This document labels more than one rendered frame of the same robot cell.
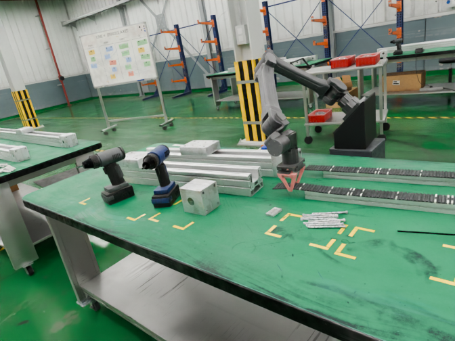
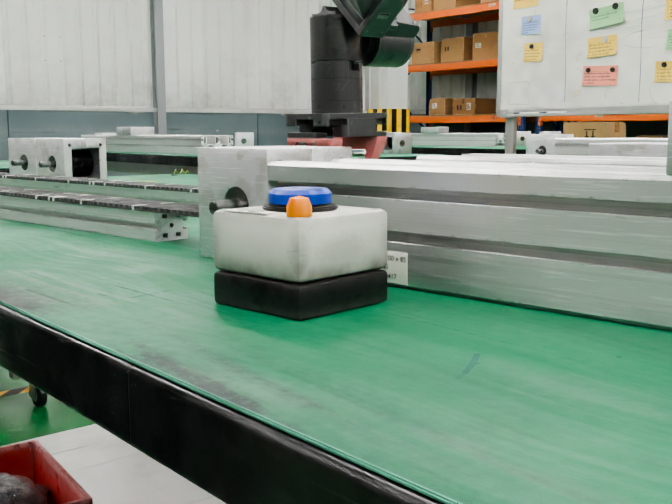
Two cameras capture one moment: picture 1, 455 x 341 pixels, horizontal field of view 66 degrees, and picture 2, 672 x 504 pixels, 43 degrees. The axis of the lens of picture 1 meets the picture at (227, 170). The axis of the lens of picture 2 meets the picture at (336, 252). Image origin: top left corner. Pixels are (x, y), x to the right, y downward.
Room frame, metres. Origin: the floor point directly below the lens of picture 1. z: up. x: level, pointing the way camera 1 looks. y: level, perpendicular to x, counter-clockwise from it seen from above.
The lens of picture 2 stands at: (2.08, -0.10, 0.89)
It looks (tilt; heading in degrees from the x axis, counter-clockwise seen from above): 8 degrees down; 187
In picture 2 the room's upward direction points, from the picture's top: straight up
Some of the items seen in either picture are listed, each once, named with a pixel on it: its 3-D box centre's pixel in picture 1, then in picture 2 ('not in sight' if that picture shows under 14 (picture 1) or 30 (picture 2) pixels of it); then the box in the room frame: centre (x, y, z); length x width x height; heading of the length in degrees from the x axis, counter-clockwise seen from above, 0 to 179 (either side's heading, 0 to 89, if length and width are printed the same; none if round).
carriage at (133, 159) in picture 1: (135, 162); not in sight; (1.61, 0.42, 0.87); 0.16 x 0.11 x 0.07; 54
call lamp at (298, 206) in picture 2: not in sight; (299, 205); (1.59, -0.19, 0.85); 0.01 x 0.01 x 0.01
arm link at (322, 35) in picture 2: (287, 140); (340, 40); (1.13, -0.22, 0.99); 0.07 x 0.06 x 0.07; 141
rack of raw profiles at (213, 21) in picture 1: (175, 61); not in sight; (11.80, 1.04, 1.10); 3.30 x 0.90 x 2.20; 47
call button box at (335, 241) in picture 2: not in sight; (310, 252); (1.55, -0.19, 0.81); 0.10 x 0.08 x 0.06; 144
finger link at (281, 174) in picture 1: (290, 177); (345, 160); (1.12, -0.21, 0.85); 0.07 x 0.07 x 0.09; 53
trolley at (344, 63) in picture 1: (341, 97); not in sight; (4.20, -1.52, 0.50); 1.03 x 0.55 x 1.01; 59
